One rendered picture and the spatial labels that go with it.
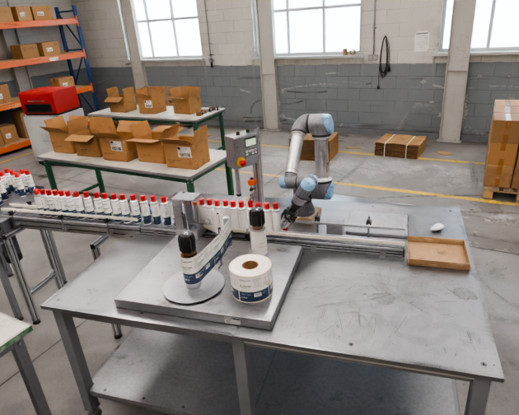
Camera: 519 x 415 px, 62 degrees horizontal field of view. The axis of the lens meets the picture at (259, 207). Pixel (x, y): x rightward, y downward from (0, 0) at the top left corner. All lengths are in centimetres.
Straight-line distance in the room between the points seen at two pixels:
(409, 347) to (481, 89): 595
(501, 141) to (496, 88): 227
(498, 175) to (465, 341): 360
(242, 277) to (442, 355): 88
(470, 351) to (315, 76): 659
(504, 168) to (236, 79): 528
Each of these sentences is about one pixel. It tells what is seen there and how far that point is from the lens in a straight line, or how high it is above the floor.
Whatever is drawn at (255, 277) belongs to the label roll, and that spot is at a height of 101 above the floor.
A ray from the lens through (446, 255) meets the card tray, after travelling 255.
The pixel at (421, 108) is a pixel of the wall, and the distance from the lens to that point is 763.
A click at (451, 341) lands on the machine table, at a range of 199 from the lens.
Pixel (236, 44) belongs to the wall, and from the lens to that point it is 868.
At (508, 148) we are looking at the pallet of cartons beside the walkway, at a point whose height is 59.
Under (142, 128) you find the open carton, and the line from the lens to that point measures 471.
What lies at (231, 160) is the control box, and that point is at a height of 134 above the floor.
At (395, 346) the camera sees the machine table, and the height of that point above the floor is 83.
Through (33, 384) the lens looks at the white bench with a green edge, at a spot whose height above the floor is 46.
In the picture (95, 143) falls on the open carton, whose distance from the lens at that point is 503.
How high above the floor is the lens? 210
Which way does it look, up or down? 24 degrees down
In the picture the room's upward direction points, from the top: 4 degrees counter-clockwise
